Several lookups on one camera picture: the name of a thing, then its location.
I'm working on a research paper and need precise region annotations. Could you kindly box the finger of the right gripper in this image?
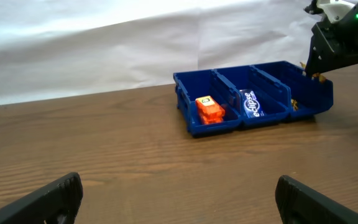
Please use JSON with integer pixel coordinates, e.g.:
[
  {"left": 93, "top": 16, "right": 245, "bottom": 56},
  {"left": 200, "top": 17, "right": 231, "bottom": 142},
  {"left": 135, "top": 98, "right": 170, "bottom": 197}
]
[{"left": 305, "top": 30, "right": 339, "bottom": 76}]

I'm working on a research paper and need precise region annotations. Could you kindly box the blue tray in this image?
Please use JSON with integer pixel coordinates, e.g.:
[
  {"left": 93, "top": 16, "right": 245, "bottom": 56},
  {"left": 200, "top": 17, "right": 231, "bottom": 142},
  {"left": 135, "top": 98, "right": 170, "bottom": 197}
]
[{"left": 172, "top": 60, "right": 334, "bottom": 138}]

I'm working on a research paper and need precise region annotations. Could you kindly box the black cable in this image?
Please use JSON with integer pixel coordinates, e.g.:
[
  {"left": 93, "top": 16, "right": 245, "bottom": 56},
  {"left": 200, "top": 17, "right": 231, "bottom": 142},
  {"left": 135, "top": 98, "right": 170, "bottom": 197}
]
[{"left": 303, "top": 0, "right": 326, "bottom": 16}]

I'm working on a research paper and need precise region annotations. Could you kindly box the blue candy pack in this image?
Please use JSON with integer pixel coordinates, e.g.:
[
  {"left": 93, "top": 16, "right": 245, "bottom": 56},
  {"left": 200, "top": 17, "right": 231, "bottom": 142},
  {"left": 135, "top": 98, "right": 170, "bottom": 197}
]
[{"left": 239, "top": 89, "right": 265, "bottom": 119}]

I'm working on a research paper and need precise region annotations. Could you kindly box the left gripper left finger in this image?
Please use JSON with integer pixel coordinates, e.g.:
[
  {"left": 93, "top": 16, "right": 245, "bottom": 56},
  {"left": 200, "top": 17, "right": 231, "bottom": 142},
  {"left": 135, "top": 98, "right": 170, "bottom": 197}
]
[{"left": 0, "top": 172, "right": 84, "bottom": 224}]

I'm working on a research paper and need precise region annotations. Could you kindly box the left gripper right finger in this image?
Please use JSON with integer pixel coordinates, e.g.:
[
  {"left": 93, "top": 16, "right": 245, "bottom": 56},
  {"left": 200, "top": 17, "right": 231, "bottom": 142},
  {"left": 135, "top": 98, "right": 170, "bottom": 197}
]
[{"left": 274, "top": 174, "right": 358, "bottom": 224}]

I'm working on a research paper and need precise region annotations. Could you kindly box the orange candy box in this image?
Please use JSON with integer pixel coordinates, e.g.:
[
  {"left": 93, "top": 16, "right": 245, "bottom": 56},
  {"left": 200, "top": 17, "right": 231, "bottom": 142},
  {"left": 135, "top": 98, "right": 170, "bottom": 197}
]
[{"left": 195, "top": 95, "right": 226, "bottom": 126}]

